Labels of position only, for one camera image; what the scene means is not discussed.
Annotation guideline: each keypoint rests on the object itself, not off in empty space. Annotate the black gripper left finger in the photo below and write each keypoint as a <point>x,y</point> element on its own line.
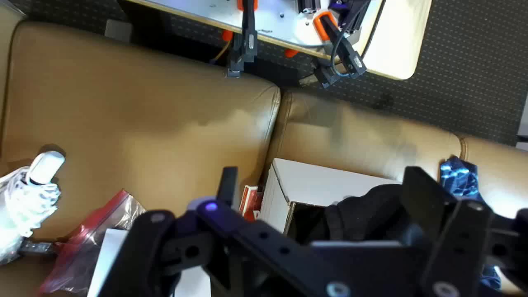
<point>165,248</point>

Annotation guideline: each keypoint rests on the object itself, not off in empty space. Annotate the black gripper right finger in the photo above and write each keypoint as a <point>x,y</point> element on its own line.
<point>459,248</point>

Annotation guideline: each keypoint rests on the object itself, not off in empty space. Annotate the open cardboard box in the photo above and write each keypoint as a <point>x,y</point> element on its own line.
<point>318,182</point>

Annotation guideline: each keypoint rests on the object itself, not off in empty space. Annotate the blue shiny packet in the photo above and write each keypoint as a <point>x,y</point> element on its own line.
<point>459,179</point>

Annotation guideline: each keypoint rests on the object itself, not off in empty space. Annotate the red clear plastic bag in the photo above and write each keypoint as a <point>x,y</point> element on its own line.
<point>82,248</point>

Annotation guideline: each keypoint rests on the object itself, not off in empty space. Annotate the small red white carton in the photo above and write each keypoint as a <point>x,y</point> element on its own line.
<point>249,202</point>

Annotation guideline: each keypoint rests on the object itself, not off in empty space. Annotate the black garment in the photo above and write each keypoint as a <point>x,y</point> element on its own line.
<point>363,212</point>

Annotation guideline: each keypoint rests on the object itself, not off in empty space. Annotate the white patterned folded umbrella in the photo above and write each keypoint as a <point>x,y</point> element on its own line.
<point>26,209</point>

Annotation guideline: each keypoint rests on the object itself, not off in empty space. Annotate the black orange clamp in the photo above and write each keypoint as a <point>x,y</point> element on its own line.
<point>343,55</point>
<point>246,44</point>

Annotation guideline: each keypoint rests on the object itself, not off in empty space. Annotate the white mounting plate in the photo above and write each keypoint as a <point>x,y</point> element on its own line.
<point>274,17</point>

